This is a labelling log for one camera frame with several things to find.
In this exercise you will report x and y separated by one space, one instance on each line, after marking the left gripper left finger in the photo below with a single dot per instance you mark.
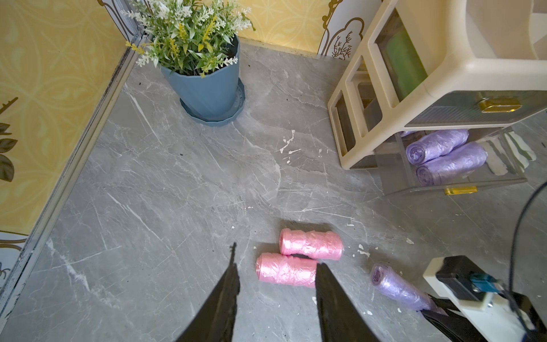
216 319

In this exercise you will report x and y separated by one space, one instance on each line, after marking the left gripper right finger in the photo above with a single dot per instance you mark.
339 319

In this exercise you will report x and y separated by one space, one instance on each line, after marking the pink trash bag roll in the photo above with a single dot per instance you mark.
287 270
315 245

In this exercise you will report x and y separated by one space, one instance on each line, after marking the purple trash bag roll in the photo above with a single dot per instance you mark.
389 283
456 164
435 145

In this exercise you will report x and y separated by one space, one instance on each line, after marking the potted green plant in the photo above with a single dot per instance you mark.
196 46

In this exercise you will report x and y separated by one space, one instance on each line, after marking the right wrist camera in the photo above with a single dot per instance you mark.
464 289

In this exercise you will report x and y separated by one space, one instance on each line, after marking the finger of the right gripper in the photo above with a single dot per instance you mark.
454 327

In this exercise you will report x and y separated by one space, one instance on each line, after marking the beige drawer organizer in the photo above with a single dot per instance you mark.
432 66

